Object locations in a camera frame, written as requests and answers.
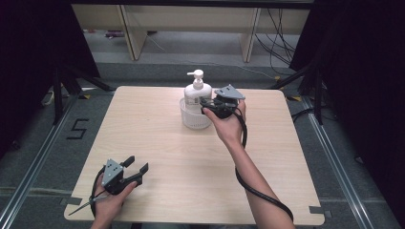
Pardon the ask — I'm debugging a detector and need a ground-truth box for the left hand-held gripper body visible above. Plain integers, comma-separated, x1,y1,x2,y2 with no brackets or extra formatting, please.
100,157,143,196

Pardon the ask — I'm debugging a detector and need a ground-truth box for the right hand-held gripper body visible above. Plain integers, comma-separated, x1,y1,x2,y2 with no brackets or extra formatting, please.
201,83,246,120

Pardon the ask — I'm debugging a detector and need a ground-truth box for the white pump bottle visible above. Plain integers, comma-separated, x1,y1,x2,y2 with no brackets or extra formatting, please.
182,69,214,116

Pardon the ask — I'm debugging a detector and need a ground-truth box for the white plastic basket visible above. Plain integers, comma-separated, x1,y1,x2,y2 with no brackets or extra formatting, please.
179,96,215,131

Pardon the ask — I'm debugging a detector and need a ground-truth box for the person's left hand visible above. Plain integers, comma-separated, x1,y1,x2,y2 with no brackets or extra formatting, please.
93,175,139,223

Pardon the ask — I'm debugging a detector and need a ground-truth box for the person's right hand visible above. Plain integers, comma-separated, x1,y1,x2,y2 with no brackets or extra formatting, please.
202,99,247,148

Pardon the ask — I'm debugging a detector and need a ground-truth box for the light wooden desk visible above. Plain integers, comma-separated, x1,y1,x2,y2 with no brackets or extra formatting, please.
71,3,311,64

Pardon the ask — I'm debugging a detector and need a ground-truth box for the black metal stand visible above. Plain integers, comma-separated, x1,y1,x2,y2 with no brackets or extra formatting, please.
267,61,327,126
52,62,117,126

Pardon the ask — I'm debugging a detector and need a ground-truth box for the black curtain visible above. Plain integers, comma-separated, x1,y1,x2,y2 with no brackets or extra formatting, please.
288,0,405,223
0,0,100,158

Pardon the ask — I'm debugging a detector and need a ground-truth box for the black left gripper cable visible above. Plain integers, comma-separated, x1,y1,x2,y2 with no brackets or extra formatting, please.
89,166,108,219

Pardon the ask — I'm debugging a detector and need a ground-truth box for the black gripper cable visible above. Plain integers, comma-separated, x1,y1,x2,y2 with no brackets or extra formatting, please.
89,166,108,219
233,106,295,223

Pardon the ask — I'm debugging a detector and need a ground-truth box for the grey cable tie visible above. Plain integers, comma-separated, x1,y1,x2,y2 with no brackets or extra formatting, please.
67,195,110,218

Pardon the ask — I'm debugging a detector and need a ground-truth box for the bundle of black cables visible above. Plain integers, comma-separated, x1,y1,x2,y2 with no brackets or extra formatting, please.
253,8,301,76

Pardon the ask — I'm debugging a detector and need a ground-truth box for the black floor cable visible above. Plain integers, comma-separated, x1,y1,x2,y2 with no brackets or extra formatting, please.
290,107,317,124

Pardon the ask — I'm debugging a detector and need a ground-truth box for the aluminium floor rail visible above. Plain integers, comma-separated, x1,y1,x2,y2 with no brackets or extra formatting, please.
0,92,81,229
300,94,376,229

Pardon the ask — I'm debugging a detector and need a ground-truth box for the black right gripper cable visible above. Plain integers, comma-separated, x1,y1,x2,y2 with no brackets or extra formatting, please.
233,106,295,223

